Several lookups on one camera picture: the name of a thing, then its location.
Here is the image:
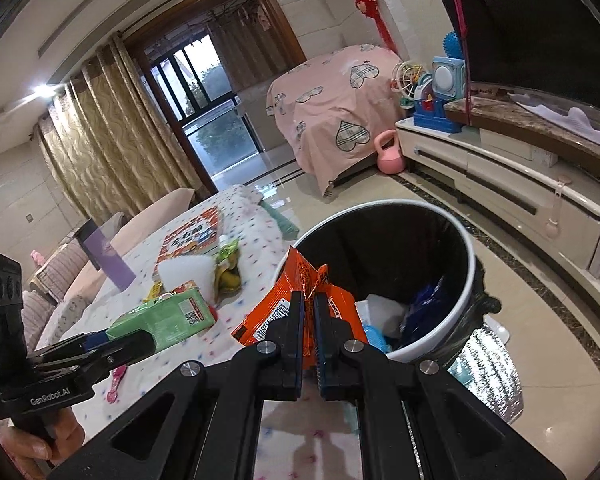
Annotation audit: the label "green snack box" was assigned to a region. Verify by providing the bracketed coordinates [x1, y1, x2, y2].
[106, 290, 215, 353]

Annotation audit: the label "pink toy package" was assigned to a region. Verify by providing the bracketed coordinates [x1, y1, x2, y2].
[106, 365, 128, 404]

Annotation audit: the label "white foam fruit net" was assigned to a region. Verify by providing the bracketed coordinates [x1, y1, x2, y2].
[157, 255, 216, 306]

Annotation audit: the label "blue Oreo bag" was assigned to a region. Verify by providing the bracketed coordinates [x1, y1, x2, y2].
[399, 278, 449, 347]

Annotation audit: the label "orange snack bag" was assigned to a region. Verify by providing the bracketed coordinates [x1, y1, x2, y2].
[230, 246, 370, 371]

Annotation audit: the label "yellow snack wrapper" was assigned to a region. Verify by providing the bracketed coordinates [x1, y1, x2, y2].
[143, 282, 163, 302]

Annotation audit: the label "red candy tube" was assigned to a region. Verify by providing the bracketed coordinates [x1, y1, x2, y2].
[171, 280, 219, 320]

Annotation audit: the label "blue fish toy package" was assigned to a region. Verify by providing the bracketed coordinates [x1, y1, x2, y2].
[363, 324, 392, 353]

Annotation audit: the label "white trash bin black liner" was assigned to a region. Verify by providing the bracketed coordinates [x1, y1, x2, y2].
[294, 198, 502, 368]

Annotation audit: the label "person's left hand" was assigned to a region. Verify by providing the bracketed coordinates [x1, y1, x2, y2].
[0, 408, 85, 479]

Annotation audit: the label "striped pillow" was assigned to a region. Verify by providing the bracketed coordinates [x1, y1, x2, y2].
[21, 290, 56, 352]
[35, 240, 88, 302]

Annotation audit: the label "sofa with pink covers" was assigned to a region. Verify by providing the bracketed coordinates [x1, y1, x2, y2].
[19, 186, 196, 356]

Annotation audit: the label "purple thermos bottle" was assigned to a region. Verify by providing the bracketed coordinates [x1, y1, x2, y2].
[74, 219, 136, 292]

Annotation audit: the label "pink plush toy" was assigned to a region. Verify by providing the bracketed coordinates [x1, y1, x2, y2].
[30, 250, 46, 268]

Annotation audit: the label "gold foil pouch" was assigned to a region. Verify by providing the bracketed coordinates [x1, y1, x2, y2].
[214, 252, 242, 302]

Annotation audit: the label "colourful children's book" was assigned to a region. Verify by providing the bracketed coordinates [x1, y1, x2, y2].
[151, 206, 222, 282]

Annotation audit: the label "green drink pouch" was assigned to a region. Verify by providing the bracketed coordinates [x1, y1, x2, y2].
[215, 234, 239, 274]

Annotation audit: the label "white floral tablecloth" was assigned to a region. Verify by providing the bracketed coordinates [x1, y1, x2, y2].
[38, 185, 362, 479]

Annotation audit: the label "gold curtains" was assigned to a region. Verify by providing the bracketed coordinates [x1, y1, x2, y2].
[33, 35, 211, 224]

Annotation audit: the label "white TV cabinet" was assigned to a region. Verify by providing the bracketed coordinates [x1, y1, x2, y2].
[396, 118, 600, 303]

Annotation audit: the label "pink kettlebell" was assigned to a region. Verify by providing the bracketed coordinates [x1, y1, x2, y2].
[374, 129, 405, 176]

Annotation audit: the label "pink heart-patterned cover furniture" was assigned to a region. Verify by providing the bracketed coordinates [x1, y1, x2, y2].
[266, 44, 402, 195]

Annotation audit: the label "blue toy play set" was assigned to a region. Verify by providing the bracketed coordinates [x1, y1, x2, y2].
[413, 73, 462, 133]

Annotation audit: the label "ferris wheel toy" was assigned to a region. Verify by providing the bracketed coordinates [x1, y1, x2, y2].
[390, 61, 427, 110]

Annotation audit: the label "light blue toy speaker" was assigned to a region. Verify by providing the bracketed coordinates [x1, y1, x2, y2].
[431, 56, 466, 101]

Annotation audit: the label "blue spiky ball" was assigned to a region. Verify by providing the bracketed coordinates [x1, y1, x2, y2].
[443, 32, 464, 60]

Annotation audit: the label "black television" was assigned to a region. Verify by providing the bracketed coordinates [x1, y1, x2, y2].
[442, 0, 600, 109]

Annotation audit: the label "pink hula hoop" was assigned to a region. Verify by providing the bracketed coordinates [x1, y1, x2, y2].
[453, 0, 471, 125]

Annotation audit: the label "balcony door wooden frame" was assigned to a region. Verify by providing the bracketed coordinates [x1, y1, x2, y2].
[124, 0, 306, 191]

